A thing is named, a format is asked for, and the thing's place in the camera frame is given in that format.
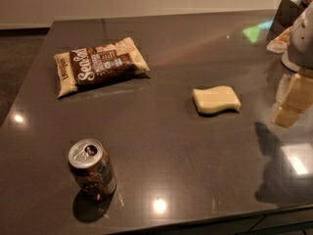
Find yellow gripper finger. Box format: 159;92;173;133
272;73;313;127

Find orange soda can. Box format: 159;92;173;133
67;138;116;201

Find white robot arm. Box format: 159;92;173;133
272;5;313;127

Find dark object behind arm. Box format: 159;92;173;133
266;0;306;41

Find yellow wavy sponge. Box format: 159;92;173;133
193;86;241;115

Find brown sea salt snack bag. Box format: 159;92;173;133
54;37;150;98

